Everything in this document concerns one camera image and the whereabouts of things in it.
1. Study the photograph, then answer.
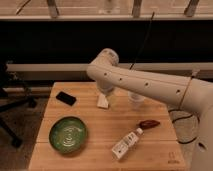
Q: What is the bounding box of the black eraser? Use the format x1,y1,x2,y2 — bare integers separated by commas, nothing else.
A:
56,91,76,106

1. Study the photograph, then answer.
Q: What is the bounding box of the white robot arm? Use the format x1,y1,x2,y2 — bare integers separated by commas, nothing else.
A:
86,48,213,171

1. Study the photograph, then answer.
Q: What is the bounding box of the white sponge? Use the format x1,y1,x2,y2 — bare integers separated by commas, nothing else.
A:
97,94,109,109

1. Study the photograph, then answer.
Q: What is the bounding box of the clear plastic cup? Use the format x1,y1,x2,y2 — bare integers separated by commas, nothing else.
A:
128,92,145,110

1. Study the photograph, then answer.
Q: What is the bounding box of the green ceramic bowl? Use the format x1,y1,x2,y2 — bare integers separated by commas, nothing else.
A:
49,116,88,154

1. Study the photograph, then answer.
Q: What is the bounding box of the white plastic bottle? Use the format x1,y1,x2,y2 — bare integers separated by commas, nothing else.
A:
111,128,143,160

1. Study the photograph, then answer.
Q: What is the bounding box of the black office chair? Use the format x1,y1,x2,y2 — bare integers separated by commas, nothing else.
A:
0,60,38,148

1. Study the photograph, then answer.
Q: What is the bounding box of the black hanging cable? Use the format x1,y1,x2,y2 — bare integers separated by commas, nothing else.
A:
128,11,156,71

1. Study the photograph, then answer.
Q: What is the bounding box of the black floor cable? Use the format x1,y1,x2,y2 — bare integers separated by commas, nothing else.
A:
168,108,201,145

